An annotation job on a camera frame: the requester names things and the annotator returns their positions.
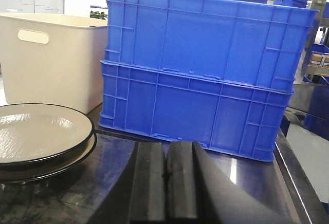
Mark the beige black-rimmed plate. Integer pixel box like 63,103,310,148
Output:
1,103,94,166
1,134,97,183

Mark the large blue crate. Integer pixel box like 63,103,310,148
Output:
104,0,317,91
99,61,293,161

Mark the upper large blue crate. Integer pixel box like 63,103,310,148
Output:
104,0,317,91

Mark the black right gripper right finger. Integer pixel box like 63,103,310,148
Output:
167,141,294,223

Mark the lower large blue crate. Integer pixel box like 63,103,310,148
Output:
99,61,293,161

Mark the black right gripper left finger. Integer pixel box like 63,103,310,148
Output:
88,142,166,223

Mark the cream plastic bin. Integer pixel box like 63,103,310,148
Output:
1,13,107,113

